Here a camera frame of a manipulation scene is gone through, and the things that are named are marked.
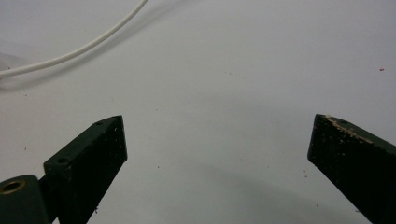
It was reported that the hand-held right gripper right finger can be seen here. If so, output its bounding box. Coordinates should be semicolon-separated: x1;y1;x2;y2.
306;113;396;224

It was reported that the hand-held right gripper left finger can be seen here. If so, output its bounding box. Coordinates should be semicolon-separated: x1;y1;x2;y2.
43;115;129;224

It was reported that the white cable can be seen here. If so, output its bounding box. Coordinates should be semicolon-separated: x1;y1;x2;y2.
0;0;149;79

